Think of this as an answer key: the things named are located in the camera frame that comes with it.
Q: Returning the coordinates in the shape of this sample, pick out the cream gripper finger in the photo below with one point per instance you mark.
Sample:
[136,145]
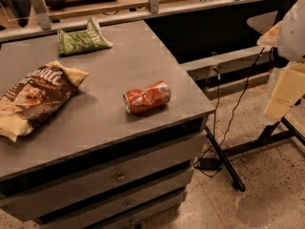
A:
[290,85]
[275,109]

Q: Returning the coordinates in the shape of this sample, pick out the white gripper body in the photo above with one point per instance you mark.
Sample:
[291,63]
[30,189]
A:
[293,32]

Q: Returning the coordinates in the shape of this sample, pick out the green jalapeno chip bag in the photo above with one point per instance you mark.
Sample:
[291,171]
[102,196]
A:
[77,42]

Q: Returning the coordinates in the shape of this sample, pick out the crushed red coke can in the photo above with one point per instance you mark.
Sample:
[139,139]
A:
[143,99]

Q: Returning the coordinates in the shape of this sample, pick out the brown chip bag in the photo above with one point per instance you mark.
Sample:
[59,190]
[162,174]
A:
[36,97]

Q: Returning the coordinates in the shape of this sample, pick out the black metal table stand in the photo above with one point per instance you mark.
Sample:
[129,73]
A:
[281,130]

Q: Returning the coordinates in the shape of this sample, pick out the black power adapter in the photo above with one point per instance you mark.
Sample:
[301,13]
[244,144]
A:
[210,164]

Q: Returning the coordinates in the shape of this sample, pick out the grey drawer cabinet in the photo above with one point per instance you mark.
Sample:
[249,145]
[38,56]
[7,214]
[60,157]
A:
[95,166]

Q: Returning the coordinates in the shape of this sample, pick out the grey metal railing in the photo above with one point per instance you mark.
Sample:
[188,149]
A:
[48,16]

